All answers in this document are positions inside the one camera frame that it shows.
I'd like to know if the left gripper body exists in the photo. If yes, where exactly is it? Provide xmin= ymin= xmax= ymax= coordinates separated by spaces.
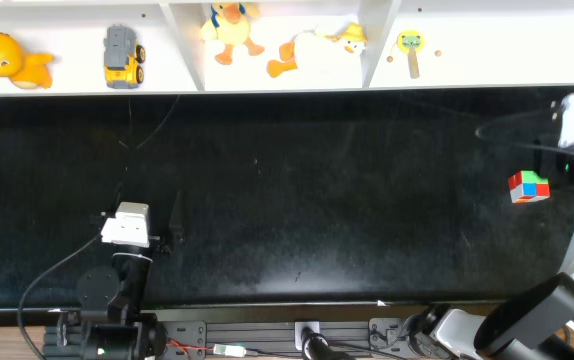
xmin=147 ymin=233 xmax=176 ymax=256

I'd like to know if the yellow plush duck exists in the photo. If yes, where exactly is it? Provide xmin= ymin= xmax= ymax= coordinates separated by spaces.
xmin=199 ymin=2 xmax=266 ymax=67

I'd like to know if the white plush duck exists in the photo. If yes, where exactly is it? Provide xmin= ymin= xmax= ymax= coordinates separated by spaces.
xmin=265 ymin=22 xmax=368 ymax=79

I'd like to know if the many-coloured puzzle cube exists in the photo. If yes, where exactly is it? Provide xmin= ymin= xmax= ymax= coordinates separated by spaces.
xmin=507 ymin=170 xmax=551 ymax=205

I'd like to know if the green cat rattle drum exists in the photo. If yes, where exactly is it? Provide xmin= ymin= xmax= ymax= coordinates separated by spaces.
xmin=385 ymin=29 xmax=443 ymax=80

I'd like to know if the mounting rail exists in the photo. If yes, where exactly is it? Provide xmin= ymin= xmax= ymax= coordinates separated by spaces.
xmin=41 ymin=318 xmax=418 ymax=360

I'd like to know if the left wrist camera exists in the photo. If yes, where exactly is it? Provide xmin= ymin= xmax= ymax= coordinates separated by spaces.
xmin=100 ymin=201 xmax=151 ymax=249

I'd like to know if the white shelf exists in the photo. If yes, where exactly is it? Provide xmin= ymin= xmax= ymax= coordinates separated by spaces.
xmin=0 ymin=0 xmax=574 ymax=98

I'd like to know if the grey and yellow toy truck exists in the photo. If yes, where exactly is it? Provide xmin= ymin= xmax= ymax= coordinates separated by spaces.
xmin=102 ymin=23 xmax=147 ymax=90

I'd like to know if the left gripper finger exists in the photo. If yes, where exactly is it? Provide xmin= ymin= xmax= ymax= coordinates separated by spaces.
xmin=168 ymin=188 xmax=187 ymax=246
xmin=110 ymin=182 xmax=125 ymax=214

